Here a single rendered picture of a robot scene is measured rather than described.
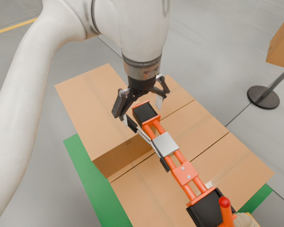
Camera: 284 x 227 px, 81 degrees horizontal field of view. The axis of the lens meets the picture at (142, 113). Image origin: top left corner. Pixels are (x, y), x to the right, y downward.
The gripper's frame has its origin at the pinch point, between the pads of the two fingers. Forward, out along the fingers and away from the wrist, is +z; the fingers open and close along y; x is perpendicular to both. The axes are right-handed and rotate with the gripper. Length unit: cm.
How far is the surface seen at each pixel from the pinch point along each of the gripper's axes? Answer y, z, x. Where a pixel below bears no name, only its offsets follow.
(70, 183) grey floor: -62, 127, 35
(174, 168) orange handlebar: -0.9, 1.9, -20.9
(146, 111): 2.1, 0.6, 0.2
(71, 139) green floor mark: -47, 126, 81
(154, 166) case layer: 9, 72, -3
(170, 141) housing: 2.9, 1.4, -13.3
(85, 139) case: -23.4, 32.1, 18.8
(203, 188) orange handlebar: 2.9, 1.9, -29.6
